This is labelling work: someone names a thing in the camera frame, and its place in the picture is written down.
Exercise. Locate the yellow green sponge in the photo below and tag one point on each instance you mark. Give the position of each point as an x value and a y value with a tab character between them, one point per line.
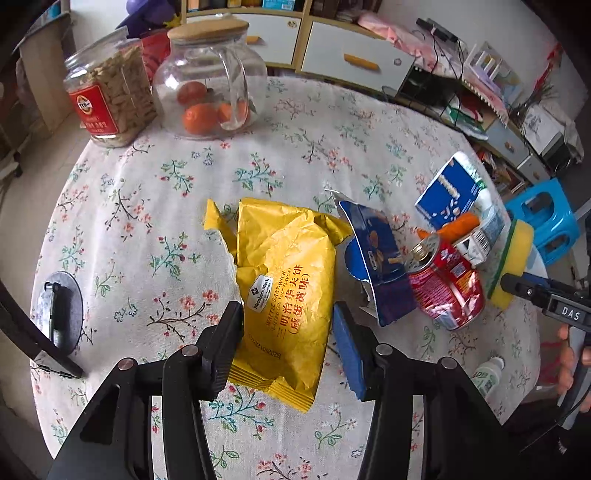
512	258

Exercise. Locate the low cabinet with white drawers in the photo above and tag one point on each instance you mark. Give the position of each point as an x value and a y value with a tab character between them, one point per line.
512	143

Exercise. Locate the blue white carton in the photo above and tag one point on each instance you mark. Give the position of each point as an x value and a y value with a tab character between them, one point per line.
448	194

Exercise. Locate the pink cloth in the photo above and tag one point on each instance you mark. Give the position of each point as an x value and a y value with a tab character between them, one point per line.
397	34

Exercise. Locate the red green bag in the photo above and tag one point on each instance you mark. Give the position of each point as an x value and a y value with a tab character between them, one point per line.
466	113

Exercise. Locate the small white green bottle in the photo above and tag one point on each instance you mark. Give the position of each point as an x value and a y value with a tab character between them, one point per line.
487	376

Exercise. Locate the black electronic box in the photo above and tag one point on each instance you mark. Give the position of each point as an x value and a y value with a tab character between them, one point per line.
425	85

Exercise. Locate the glass jar of nuts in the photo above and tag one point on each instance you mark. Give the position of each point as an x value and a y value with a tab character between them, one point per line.
111	92

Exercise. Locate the purple plush toy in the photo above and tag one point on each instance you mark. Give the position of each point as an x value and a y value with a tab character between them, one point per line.
147	14

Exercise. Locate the yellow snack bag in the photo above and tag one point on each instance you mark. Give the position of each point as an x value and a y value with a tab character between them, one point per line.
281	277

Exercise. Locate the torn blue snack box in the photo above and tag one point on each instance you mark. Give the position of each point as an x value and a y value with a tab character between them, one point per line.
374	240

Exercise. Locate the crushed red drink can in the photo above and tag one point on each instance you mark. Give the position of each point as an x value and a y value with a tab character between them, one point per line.
443	288

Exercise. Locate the dry branch bundle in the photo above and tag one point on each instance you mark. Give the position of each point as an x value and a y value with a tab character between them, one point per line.
538	99

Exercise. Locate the orange fruit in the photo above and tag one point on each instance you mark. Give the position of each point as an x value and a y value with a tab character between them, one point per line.
191	92
231	113
201	119

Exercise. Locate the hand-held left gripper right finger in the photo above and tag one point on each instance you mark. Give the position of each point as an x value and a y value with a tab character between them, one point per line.
350	353

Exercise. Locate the blue plastic stool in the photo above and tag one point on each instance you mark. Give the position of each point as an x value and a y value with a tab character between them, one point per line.
554	221

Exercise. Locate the black chair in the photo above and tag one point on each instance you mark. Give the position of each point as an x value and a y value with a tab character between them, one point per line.
27	332

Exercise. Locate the glass pitcher with cork lid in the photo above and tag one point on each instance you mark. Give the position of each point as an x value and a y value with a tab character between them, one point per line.
207	60

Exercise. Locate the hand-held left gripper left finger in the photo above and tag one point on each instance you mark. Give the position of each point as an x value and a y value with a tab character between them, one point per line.
228	344

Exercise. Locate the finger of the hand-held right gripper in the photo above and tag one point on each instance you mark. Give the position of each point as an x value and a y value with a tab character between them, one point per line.
519	288
538	278

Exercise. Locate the orange peel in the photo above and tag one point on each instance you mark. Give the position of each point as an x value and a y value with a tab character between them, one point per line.
461	224

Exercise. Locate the white desk rack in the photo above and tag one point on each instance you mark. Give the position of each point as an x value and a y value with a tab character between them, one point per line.
489	67

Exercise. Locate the person's right hand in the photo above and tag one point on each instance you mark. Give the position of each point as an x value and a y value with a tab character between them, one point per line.
563	364

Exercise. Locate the floral tablecloth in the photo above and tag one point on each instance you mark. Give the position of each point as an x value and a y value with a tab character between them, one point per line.
286	157

